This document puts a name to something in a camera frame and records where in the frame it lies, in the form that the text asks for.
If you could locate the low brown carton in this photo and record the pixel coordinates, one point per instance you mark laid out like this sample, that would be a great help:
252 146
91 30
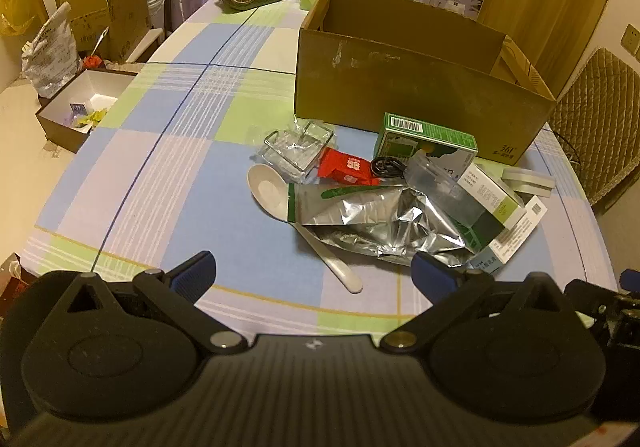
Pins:
85 22

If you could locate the open brown gift box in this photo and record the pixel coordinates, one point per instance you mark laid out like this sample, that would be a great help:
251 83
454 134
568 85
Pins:
95 84

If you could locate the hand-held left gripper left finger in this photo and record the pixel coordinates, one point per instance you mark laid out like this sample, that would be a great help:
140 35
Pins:
192 272

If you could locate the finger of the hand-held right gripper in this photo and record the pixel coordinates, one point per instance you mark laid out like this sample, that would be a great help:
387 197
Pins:
585 302
631 279

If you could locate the checked cloth desktop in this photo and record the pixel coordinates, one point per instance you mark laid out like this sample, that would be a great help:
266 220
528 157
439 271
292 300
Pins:
175 167

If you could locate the tall brown carton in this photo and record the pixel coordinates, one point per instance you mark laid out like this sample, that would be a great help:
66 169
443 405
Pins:
125 12

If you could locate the green carton box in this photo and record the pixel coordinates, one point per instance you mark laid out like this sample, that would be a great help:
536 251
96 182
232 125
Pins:
425 142

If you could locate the clear plastic case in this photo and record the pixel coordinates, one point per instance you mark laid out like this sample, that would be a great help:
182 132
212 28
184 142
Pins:
440 192

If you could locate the white plastic spoon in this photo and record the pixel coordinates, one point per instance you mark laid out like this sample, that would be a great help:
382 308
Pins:
267 187

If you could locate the silver white plastic bag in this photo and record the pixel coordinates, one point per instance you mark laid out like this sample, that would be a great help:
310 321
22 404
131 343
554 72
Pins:
50 52

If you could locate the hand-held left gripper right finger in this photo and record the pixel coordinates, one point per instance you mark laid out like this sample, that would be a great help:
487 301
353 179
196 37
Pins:
431 275

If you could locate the quilted beige chair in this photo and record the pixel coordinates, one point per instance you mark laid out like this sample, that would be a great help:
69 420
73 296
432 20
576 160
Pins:
600 117

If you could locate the red orange small item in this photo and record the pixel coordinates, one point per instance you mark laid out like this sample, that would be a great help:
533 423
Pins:
91 62

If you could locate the white green medicine box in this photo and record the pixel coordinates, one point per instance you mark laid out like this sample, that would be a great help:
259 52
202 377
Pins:
492 192

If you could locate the white barcode medicine box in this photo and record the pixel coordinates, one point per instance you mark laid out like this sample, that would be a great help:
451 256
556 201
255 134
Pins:
520 227

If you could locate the silver foil bag green print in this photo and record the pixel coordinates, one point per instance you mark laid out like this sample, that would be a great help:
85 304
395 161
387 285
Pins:
380 222

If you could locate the large brown cardboard box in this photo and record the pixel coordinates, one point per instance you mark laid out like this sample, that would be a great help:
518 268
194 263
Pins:
400 87

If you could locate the dark red box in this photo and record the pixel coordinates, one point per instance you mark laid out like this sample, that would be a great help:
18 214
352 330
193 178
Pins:
15 282

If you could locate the white plug-in night light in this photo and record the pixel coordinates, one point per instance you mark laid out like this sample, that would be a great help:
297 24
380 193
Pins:
525 179

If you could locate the wall socket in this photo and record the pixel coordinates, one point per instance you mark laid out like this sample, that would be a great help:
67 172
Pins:
631 38

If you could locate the red snack packet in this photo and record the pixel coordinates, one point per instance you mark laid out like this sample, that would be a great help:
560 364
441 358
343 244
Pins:
345 167

